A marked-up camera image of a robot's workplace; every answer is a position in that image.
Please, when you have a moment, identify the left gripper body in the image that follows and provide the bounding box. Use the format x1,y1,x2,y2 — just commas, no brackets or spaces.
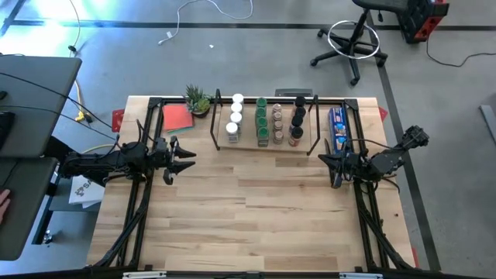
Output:
153,135,178,174

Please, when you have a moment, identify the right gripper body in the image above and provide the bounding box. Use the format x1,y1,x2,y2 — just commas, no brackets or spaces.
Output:
339,150,368,180

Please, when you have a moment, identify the black lid orange spice jar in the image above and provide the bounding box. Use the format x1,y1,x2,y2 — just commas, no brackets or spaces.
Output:
288,126,305,148

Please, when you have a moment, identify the black metal wood shelf rack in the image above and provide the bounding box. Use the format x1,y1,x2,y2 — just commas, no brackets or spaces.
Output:
209,88,323,157

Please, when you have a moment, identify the green folder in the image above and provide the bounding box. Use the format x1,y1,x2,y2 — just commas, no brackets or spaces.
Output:
167,124,195,136

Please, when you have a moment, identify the blue plastic wrap box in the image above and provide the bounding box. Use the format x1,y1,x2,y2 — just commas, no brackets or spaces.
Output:
328,106,353,156

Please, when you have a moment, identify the potted succulent plant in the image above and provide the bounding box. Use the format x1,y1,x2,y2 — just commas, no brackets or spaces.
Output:
183,84,217,119

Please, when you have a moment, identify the grey floor box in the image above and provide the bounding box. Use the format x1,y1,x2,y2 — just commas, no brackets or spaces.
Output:
274,88,313,98

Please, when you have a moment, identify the white printed bag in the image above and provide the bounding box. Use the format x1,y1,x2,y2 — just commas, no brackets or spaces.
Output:
68,173,106,209

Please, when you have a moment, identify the grey desk top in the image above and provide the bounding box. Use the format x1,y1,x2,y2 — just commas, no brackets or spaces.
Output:
0,53,83,158
0,157,59,261

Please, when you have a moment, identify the grey panel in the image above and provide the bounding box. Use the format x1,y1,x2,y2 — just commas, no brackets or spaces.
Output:
479,103,496,145

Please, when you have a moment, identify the black keyboard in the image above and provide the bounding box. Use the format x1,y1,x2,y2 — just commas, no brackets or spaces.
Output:
0,111,16,150

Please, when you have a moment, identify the red black tool case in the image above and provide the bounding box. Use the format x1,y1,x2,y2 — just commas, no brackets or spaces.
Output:
402,0,450,43

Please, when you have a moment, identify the black office chair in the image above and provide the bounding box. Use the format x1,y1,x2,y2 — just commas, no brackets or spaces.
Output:
309,0,412,87

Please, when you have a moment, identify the person's hand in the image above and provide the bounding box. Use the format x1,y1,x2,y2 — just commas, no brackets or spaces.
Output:
0,188,12,226

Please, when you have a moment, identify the yellow extension cord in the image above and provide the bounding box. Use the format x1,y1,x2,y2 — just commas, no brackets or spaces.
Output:
75,79,94,124

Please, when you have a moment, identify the white floor cable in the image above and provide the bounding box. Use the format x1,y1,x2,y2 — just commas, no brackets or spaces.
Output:
157,0,255,46

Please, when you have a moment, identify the black floor cable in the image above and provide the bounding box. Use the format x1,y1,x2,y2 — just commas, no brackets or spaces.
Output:
425,36,496,69

